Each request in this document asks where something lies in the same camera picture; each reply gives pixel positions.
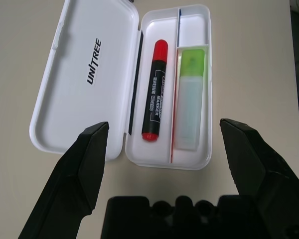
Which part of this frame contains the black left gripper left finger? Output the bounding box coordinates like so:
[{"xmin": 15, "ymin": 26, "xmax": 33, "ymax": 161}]
[{"xmin": 17, "ymin": 121, "xmax": 110, "ymax": 239}]

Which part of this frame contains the white plastic pencil case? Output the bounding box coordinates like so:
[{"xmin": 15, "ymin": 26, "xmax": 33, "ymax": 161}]
[{"xmin": 28, "ymin": 0, "xmax": 213, "ymax": 171}]

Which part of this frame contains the black marker with red cap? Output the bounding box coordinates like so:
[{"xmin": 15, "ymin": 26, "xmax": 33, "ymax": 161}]
[{"xmin": 141, "ymin": 39, "xmax": 169, "ymax": 142}]

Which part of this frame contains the green capped highlighter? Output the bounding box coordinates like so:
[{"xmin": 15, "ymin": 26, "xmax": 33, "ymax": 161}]
[{"xmin": 175, "ymin": 48, "xmax": 206, "ymax": 152}]

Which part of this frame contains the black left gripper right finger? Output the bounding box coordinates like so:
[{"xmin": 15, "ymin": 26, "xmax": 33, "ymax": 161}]
[{"xmin": 219, "ymin": 118, "xmax": 299, "ymax": 239}]

